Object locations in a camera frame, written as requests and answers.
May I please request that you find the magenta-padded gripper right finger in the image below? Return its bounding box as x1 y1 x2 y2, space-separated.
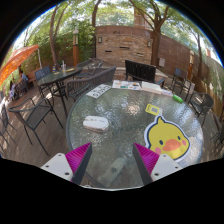
132 142 184 186

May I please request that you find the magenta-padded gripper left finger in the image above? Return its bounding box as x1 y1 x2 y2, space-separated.
40 142 93 186

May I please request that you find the white computer mouse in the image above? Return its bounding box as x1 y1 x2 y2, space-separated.
82 115 110 133

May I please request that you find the yellow duck mouse pad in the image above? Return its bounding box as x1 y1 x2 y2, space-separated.
143 115 191 163

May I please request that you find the black metal mesh chair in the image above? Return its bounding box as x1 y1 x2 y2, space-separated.
8 97 64 157

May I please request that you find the yellow square card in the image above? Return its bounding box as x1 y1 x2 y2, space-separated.
145 103 163 117

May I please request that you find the green tube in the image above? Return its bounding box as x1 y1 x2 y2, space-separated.
172 94 185 104

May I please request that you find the black rounded mesh chair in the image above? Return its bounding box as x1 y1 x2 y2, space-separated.
189 92 215 128

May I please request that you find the small white pink box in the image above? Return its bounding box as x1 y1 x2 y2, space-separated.
161 88 174 98

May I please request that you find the white book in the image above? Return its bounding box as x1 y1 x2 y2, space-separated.
141 80 163 95

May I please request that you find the white number plate sign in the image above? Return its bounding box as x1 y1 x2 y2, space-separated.
85 83 112 100

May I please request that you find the person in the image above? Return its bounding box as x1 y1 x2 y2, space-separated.
8 81 18 101
18 68 30 84

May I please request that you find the colourful printed leaflet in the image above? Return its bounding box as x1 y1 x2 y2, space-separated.
111 79 143 92

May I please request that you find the dark glass patio table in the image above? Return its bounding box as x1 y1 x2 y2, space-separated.
36 66 83 116

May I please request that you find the dark folding chair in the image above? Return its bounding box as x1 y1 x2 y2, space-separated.
171 67 196 103

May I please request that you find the dark wicker chair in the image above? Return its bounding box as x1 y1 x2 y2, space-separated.
73 57 104 80
65 65 117 103

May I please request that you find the blue-grey patio chair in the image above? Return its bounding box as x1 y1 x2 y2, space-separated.
34 65 53 81

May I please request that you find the black slatted bench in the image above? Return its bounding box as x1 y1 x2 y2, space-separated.
124 59 166 88

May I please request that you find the orange parasol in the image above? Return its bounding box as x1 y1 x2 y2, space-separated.
0 44 40 88

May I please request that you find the tree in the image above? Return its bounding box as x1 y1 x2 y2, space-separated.
128 0 178 67
48 1 73 68

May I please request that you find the wooden lamp post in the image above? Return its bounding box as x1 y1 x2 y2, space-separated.
72 27 80 67
186 49 195 81

